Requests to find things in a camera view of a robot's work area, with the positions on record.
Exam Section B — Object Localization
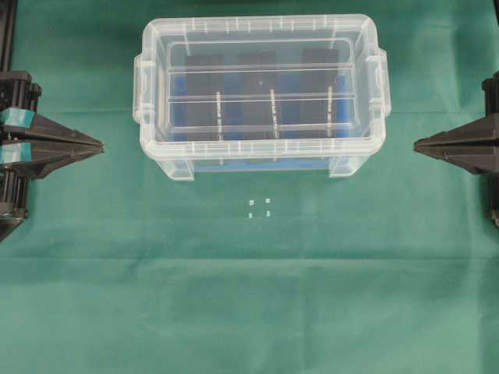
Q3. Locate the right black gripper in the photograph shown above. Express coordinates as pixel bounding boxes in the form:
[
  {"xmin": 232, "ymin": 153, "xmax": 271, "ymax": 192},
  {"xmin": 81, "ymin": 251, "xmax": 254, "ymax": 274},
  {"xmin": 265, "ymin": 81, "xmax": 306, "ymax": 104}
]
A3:
[{"xmin": 414, "ymin": 72, "xmax": 498, "ymax": 228}]

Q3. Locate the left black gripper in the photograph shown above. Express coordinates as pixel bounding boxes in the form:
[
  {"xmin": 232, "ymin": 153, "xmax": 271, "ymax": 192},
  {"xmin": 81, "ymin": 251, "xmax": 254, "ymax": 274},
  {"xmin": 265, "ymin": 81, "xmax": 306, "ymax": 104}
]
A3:
[{"xmin": 1, "ymin": 71, "xmax": 104, "ymax": 218}]

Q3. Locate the clear plastic box lid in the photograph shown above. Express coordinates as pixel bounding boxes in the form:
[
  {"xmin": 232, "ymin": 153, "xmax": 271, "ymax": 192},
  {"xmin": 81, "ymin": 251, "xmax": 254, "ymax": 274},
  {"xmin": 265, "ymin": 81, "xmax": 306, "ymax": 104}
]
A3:
[{"xmin": 132, "ymin": 13, "xmax": 391, "ymax": 158}]

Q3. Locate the clear plastic storage box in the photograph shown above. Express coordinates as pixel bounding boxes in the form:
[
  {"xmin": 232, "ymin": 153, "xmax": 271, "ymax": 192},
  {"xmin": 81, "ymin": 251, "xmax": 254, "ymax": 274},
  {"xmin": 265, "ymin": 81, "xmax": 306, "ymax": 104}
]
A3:
[{"xmin": 139, "ymin": 23, "xmax": 385, "ymax": 182}]

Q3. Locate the right black carton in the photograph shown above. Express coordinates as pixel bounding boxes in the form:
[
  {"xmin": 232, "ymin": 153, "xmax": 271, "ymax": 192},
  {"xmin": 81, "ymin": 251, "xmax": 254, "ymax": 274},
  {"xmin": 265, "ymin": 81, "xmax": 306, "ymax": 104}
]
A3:
[{"xmin": 299, "ymin": 48, "xmax": 338, "ymax": 138}]

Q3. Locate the black carton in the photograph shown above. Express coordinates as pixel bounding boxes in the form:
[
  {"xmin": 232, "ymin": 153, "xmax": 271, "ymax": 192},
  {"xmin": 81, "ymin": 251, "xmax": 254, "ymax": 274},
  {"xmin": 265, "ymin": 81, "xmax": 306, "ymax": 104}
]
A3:
[
  {"xmin": 237, "ymin": 50, "xmax": 280, "ymax": 140},
  {"xmin": 186, "ymin": 55, "xmax": 225, "ymax": 141},
  {"xmin": 299, "ymin": 48, "xmax": 338, "ymax": 138}
]

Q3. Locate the left black carton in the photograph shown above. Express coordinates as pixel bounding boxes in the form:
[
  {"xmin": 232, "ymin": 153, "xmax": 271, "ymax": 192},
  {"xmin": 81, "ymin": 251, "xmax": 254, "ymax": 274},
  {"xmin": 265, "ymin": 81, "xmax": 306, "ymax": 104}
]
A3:
[{"xmin": 186, "ymin": 55, "xmax": 225, "ymax": 141}]

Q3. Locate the blue foam insert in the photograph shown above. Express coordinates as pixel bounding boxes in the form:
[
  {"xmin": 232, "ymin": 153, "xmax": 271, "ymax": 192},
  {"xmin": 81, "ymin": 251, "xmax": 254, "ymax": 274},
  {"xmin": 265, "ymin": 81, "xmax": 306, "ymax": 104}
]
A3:
[{"xmin": 161, "ymin": 71, "xmax": 356, "ymax": 153}]

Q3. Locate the middle black carton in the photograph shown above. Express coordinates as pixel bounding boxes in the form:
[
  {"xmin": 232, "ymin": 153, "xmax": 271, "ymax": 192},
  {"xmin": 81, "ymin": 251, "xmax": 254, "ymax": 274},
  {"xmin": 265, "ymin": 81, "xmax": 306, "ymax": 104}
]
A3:
[{"xmin": 237, "ymin": 50, "xmax": 280, "ymax": 140}]

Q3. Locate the black frame post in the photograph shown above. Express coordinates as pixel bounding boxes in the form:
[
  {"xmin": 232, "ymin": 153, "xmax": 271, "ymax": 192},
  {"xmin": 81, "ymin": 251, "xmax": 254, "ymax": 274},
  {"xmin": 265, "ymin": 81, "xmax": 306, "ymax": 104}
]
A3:
[{"xmin": 0, "ymin": 0, "xmax": 18, "ymax": 72}]

